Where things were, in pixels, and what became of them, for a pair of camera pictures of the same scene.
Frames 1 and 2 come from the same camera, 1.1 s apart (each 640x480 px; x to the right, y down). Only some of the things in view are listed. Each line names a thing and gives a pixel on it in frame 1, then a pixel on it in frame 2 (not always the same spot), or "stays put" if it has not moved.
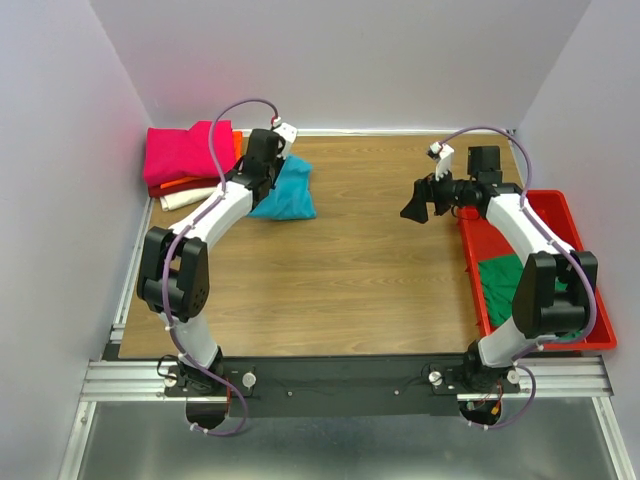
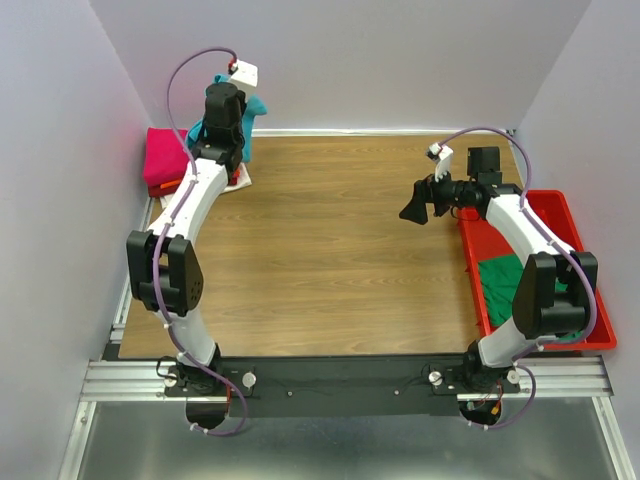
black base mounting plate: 345,386 stays put
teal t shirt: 292,197 → 254,106
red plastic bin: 549,212 stays put
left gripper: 279,164 → 242,101
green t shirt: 500,279 stays put
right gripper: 425,190 stays put
